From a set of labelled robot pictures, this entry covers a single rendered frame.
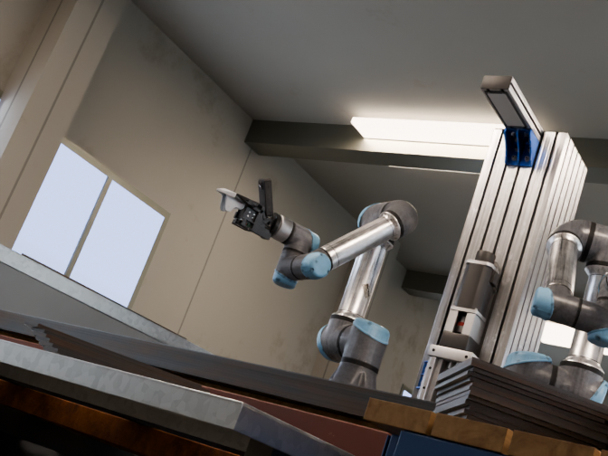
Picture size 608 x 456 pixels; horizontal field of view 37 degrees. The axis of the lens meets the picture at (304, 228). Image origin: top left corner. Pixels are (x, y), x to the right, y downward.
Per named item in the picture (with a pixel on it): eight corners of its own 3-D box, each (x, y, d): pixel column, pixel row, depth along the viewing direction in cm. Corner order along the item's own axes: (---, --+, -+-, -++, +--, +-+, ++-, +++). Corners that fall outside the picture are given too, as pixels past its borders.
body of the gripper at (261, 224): (239, 223, 266) (272, 241, 272) (251, 196, 268) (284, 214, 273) (229, 222, 273) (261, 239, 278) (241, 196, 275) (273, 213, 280)
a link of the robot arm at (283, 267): (284, 279, 268) (297, 245, 271) (265, 280, 277) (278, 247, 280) (305, 289, 271) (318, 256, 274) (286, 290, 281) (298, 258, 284)
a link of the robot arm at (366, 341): (356, 357, 264) (370, 314, 268) (330, 356, 276) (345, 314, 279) (387, 372, 269) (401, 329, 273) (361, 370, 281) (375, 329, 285)
